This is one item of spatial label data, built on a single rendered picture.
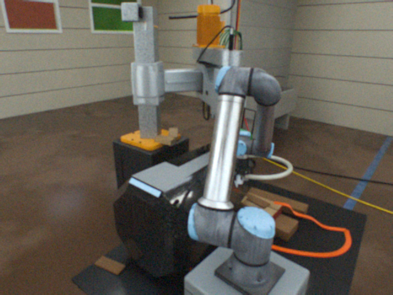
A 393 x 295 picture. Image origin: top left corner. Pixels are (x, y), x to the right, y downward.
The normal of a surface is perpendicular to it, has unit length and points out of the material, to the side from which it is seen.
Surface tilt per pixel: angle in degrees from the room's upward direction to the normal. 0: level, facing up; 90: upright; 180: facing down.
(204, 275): 0
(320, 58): 90
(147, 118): 90
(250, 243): 85
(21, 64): 90
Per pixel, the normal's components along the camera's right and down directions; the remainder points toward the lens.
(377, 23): -0.66, 0.26
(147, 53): -0.11, 0.36
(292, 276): 0.01, -0.93
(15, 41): 0.75, 0.25
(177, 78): 0.37, 0.34
